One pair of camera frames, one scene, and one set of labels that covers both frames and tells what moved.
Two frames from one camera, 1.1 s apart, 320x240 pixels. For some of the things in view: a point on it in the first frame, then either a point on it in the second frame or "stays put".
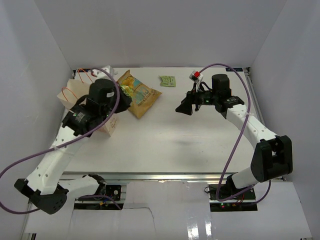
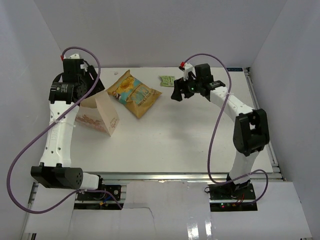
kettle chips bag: [143, 98] stays put
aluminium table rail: [148, 177] stays put
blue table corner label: [235, 69] stays put
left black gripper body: [122, 104] -> [87, 80]
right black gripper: [192, 98] -> [180, 85]
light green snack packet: [168, 81] stays put
